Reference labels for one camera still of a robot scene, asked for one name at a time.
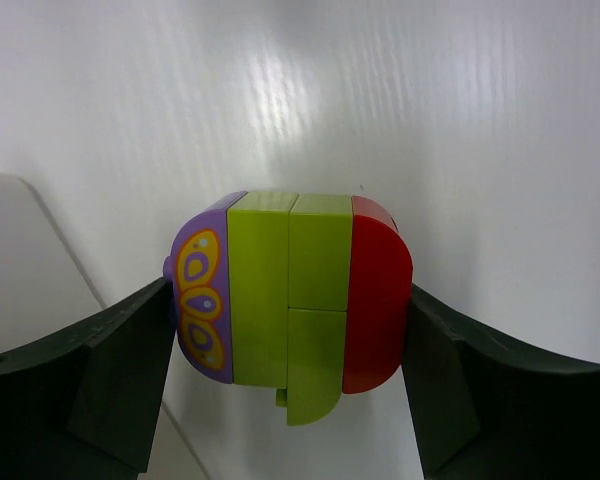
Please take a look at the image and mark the red green purple lego stack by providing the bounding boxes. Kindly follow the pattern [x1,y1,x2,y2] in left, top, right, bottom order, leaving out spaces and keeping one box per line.
[163,191,413,426]

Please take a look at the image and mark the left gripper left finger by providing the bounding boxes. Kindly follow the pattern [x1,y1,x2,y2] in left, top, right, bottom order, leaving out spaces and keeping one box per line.
[0,279,173,479]

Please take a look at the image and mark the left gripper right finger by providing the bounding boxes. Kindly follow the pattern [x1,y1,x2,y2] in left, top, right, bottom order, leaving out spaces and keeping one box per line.
[402,287,600,479]

